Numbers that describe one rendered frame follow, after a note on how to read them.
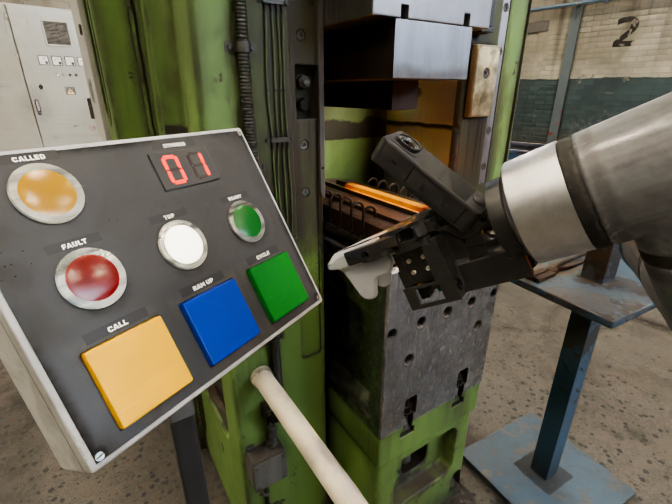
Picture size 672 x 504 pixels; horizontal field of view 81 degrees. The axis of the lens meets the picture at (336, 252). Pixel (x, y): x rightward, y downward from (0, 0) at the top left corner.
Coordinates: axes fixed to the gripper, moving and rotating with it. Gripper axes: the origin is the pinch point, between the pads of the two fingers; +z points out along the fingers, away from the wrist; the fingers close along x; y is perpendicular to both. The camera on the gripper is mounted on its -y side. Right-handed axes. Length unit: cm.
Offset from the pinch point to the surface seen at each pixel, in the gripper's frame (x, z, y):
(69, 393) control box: -25.6, 11.0, -0.5
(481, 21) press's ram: 56, -15, -27
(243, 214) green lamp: -0.2, 10.6, -9.6
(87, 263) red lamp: -19.9, 10.6, -10.1
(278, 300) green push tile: -1.7, 10.2, 2.4
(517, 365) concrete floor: 145, 41, 100
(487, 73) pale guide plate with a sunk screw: 79, -8, -21
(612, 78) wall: 822, -50, -15
